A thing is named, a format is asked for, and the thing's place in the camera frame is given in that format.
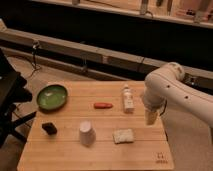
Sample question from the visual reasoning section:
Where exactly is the white ceramic cup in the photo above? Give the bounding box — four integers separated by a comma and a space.
79, 121, 96, 147

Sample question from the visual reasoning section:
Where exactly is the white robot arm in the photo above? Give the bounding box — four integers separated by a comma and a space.
142, 62, 213, 128

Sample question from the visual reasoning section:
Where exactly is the black eraser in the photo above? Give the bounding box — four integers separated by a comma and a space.
42, 122, 57, 135

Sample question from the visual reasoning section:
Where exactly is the white sponge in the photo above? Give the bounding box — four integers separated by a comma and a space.
113, 129, 134, 144

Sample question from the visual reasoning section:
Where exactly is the white plastic bottle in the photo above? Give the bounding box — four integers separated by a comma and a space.
123, 84, 134, 113

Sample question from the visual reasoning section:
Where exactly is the red oblong object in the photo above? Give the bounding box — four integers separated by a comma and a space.
94, 103, 113, 109

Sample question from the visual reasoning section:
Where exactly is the green bowl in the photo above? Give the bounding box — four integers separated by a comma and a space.
36, 84, 68, 111

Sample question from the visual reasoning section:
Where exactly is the black cable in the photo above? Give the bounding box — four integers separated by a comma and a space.
27, 40, 42, 80

